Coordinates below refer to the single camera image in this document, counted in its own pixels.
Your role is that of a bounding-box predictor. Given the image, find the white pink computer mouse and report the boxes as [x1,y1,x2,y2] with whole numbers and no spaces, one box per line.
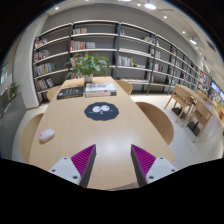
[39,129,55,143]

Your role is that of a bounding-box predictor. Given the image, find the black book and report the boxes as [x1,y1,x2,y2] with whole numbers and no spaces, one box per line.
[57,87,84,100]

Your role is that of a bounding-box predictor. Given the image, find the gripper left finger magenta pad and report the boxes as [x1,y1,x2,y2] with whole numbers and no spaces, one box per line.
[49,144,96,188]

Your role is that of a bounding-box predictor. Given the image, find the white stacked books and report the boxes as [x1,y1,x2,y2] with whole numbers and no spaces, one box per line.
[85,83,117,97]

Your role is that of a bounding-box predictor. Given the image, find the small plant at left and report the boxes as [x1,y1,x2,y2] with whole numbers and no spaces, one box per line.
[9,82,20,99]

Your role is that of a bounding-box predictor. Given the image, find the wooden chair by side table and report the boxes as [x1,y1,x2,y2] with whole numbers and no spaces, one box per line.
[167,84,193,120]

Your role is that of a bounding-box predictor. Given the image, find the wooden chair near left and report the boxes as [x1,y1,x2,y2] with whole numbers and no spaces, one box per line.
[21,113,43,162]

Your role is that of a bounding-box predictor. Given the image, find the green potted plant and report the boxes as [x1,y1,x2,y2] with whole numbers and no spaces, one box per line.
[65,53,110,79]

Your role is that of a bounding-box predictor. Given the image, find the wooden chair far right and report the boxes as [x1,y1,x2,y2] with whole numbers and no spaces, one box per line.
[116,80,133,95]

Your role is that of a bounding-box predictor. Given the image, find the wooden chair far left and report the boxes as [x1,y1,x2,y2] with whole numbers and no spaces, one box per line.
[47,85,60,101]

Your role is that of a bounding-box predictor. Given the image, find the wooden side table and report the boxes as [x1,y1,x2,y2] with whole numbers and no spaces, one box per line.
[174,83,214,134]

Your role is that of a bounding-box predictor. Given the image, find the wooden chair near right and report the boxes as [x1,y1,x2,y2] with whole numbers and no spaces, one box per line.
[137,102,174,144]

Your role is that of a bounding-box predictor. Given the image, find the dark cloud-face mouse pad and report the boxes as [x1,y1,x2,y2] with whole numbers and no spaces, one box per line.
[84,102,119,121]

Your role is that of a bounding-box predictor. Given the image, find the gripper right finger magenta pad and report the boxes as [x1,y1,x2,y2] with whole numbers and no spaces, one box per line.
[131,144,177,187]

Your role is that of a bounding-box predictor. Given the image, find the large grey bookshelf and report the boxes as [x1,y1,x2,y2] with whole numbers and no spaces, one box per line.
[33,20,211,102]

